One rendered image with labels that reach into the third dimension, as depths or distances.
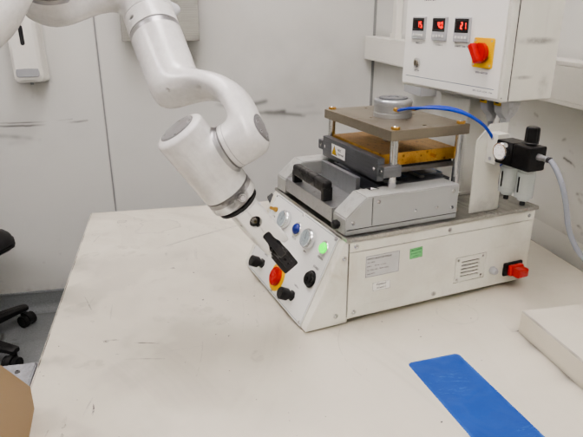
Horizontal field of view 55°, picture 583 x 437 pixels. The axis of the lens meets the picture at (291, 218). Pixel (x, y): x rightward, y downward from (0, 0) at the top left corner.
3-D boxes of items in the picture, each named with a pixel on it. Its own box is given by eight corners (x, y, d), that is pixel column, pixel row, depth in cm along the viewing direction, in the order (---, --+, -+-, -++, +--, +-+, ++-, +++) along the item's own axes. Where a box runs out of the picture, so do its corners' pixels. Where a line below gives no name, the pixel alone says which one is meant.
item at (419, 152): (396, 145, 132) (399, 104, 128) (458, 167, 113) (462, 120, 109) (330, 152, 125) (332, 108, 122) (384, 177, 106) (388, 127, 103)
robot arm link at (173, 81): (221, 9, 99) (284, 154, 91) (151, 56, 104) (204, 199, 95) (194, -18, 91) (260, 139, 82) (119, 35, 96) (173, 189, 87)
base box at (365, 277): (429, 230, 153) (435, 169, 147) (536, 289, 121) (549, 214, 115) (245, 264, 133) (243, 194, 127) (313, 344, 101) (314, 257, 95)
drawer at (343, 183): (397, 179, 136) (399, 147, 133) (456, 205, 117) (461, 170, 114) (285, 193, 125) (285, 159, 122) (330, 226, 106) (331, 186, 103)
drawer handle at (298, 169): (300, 180, 121) (300, 162, 120) (332, 200, 108) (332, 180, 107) (291, 181, 120) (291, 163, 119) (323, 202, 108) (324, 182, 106)
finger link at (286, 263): (284, 244, 98) (304, 268, 101) (278, 237, 101) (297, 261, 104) (271, 255, 98) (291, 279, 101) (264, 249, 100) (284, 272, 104)
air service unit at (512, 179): (493, 189, 114) (502, 116, 109) (549, 211, 102) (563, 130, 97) (473, 192, 112) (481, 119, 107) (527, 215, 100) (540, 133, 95)
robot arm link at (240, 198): (254, 179, 90) (265, 192, 92) (237, 166, 98) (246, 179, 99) (214, 213, 89) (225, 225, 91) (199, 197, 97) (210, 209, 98)
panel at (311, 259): (247, 264, 131) (278, 192, 128) (300, 327, 106) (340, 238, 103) (239, 263, 130) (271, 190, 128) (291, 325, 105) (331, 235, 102)
